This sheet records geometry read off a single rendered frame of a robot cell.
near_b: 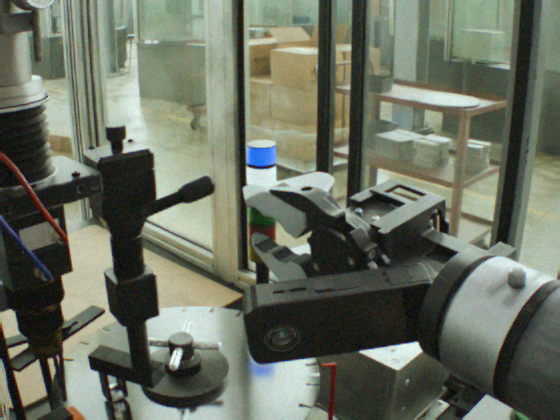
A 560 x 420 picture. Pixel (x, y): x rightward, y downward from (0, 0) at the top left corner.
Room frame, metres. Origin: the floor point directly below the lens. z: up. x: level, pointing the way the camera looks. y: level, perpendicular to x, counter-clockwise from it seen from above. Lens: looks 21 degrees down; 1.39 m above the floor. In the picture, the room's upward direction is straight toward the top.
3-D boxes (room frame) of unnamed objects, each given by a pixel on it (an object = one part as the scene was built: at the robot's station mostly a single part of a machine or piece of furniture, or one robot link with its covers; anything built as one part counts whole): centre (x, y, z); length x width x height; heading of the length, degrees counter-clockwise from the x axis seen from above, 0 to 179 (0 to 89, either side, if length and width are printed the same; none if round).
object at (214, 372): (0.59, 0.12, 0.96); 0.11 x 0.11 x 0.03
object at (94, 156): (0.52, 0.15, 1.17); 0.06 x 0.05 x 0.20; 127
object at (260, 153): (0.88, 0.03, 1.14); 0.05 x 0.04 x 0.03; 46
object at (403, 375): (0.79, -0.16, 0.82); 0.18 x 0.18 x 0.15; 46
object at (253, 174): (0.88, 0.03, 1.11); 0.05 x 0.04 x 0.03; 46
